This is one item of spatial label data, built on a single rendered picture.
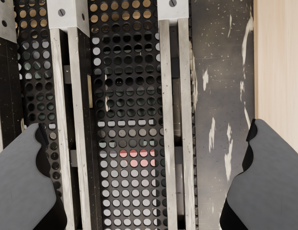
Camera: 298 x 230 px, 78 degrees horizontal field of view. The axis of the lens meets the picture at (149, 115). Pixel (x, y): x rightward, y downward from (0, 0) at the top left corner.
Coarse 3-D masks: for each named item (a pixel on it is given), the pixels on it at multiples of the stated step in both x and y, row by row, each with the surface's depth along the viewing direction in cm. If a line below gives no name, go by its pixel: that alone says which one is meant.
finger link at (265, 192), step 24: (264, 144) 9; (288, 144) 9; (264, 168) 8; (288, 168) 8; (240, 192) 7; (264, 192) 7; (288, 192) 7; (240, 216) 6; (264, 216) 6; (288, 216) 6
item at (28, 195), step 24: (24, 144) 9; (48, 144) 12; (0, 168) 8; (24, 168) 8; (48, 168) 10; (0, 192) 7; (24, 192) 7; (48, 192) 7; (0, 216) 6; (24, 216) 6; (48, 216) 6
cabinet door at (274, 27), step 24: (264, 0) 40; (288, 0) 40; (264, 24) 41; (288, 24) 41; (264, 48) 41; (288, 48) 41; (264, 72) 42; (288, 72) 41; (264, 96) 42; (288, 96) 42; (264, 120) 42; (288, 120) 42
